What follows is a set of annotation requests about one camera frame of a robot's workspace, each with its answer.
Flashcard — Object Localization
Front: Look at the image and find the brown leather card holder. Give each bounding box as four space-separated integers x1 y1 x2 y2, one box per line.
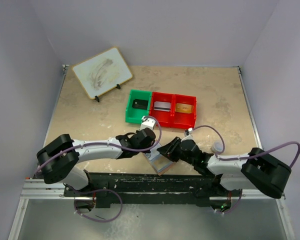
143 143 175 176

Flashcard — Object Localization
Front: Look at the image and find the aluminium front frame rail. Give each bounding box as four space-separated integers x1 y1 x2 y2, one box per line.
20 179 272 203

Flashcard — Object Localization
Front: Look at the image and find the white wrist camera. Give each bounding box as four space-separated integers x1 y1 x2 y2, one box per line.
181 127 193 142
139 116 157 131

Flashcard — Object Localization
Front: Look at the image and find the green plastic bin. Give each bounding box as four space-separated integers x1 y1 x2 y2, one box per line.
125 89 152 124

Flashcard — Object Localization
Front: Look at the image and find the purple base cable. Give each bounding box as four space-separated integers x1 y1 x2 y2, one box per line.
73 187 123 222
213 188 244 216

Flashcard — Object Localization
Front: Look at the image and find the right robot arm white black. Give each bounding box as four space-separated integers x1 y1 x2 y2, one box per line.
157 136 292 199

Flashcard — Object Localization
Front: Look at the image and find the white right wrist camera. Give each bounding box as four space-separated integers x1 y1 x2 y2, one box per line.
181 127 193 142

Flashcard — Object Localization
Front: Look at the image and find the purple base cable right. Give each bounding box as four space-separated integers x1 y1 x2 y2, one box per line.
213 188 244 216

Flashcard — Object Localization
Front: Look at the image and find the red bin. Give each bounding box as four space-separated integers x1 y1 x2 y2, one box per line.
173 94 197 130
149 91 176 128

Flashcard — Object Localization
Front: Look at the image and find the small clear plastic cup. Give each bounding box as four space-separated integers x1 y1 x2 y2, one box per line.
211 141 224 154

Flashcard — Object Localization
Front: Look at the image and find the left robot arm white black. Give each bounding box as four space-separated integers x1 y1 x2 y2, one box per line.
36 127 158 196

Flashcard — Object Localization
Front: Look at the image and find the gold card in bin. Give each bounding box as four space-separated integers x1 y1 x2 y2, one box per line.
175 103 193 114

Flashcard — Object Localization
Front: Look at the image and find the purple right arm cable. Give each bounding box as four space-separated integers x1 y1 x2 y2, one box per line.
188 125 300 168

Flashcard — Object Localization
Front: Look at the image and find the red bin middle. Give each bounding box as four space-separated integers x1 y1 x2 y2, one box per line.
149 91 176 128

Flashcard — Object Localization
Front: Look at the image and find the white board wooden frame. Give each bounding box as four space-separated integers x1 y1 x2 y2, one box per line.
72 47 133 100

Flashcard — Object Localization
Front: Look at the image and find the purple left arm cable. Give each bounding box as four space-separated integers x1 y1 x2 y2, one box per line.
34 116 163 176

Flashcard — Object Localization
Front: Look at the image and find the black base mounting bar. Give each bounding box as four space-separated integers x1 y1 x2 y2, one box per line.
65 172 241 208

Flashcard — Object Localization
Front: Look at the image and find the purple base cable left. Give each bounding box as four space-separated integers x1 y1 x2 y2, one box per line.
73 187 123 222

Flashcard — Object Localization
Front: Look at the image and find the black card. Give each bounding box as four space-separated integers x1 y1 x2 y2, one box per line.
132 99 149 110

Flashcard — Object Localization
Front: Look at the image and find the red bin right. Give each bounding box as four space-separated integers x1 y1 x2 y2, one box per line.
173 94 197 130

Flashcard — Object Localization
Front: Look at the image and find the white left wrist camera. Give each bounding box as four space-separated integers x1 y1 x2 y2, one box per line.
139 116 157 131

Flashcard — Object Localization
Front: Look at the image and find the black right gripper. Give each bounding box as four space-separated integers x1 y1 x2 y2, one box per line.
157 136 195 166

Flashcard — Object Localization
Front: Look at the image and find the aluminium corner rail right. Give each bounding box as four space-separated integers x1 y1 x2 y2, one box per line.
236 66 263 149

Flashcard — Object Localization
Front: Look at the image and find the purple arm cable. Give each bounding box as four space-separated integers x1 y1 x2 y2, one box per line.
188 125 300 168
34 116 163 176

